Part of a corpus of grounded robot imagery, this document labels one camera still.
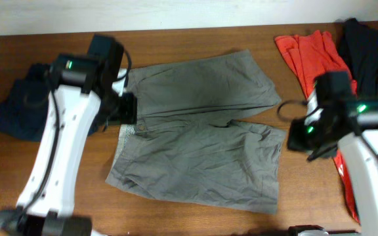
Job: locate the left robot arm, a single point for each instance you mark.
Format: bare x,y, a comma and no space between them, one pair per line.
81,94

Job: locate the black printed t-shirt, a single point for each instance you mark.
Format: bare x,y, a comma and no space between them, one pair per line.
358,48

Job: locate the red orange garment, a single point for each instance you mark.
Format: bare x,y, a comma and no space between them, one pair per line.
310,56

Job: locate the folded navy blue garment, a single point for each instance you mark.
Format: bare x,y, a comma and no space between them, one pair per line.
23,113

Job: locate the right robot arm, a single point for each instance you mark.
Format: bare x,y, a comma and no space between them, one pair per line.
338,121

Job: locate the grey shorts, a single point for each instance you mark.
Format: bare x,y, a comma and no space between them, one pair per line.
192,142

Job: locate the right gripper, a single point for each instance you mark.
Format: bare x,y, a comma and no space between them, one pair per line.
294,141

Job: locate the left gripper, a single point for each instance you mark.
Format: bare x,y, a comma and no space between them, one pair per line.
130,111

